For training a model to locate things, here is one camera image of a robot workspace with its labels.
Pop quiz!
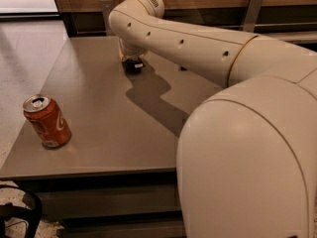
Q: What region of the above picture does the blue rxbar wrapper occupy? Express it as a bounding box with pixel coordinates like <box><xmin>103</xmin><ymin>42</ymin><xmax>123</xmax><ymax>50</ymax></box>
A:
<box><xmin>179</xmin><ymin>66</ymin><xmax>187</xmax><ymax>71</ymax></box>

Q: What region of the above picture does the right metal bracket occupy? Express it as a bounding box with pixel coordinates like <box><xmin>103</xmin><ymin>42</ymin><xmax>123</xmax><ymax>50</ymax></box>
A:
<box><xmin>242</xmin><ymin>0</ymin><xmax>264</xmax><ymax>32</ymax></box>

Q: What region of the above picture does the grey drawer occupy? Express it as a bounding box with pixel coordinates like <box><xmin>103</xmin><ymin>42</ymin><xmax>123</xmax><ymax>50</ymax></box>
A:
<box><xmin>24</xmin><ymin>184</ymin><xmax>180</xmax><ymax>220</ymax></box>
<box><xmin>57</xmin><ymin>219</ymin><xmax>186</xmax><ymax>238</ymax></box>

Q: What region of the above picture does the black rxbar chocolate wrapper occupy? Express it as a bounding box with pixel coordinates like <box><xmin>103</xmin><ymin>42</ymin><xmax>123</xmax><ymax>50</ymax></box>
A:
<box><xmin>122</xmin><ymin>59</ymin><xmax>145</xmax><ymax>73</ymax></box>

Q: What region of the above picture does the black chair edge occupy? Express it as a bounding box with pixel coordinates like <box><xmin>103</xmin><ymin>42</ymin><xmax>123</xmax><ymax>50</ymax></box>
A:
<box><xmin>0</xmin><ymin>184</ymin><xmax>43</xmax><ymax>238</ymax></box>

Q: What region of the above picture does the left metal bracket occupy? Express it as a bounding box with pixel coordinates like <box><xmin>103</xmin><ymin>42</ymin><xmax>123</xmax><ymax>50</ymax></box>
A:
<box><xmin>99</xmin><ymin>0</ymin><xmax>115</xmax><ymax>36</ymax></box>

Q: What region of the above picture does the grey side counter shelf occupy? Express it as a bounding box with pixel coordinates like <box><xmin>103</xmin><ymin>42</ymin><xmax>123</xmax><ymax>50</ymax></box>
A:
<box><xmin>268</xmin><ymin>31</ymin><xmax>317</xmax><ymax>44</ymax></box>

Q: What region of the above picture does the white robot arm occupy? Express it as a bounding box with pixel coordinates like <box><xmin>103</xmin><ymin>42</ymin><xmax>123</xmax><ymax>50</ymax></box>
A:
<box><xmin>109</xmin><ymin>0</ymin><xmax>317</xmax><ymax>238</ymax></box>

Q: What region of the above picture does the grey lower drawer front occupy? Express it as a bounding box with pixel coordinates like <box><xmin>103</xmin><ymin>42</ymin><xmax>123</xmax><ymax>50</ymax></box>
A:
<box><xmin>57</xmin><ymin>219</ymin><xmax>186</xmax><ymax>238</ymax></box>

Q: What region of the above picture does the red coke can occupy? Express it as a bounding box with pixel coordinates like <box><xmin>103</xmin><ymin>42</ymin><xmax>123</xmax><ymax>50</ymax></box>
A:
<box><xmin>23</xmin><ymin>94</ymin><xmax>71</xmax><ymax>148</ymax></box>

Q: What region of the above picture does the grey upper drawer front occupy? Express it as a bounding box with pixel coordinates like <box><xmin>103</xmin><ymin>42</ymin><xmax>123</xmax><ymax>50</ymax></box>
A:
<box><xmin>24</xmin><ymin>184</ymin><xmax>180</xmax><ymax>220</ymax></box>

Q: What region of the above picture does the metal bracket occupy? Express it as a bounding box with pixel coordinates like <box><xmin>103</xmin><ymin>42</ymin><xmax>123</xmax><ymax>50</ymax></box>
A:
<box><xmin>99</xmin><ymin>0</ymin><xmax>115</xmax><ymax>36</ymax></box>
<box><xmin>242</xmin><ymin>0</ymin><xmax>264</xmax><ymax>32</ymax></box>

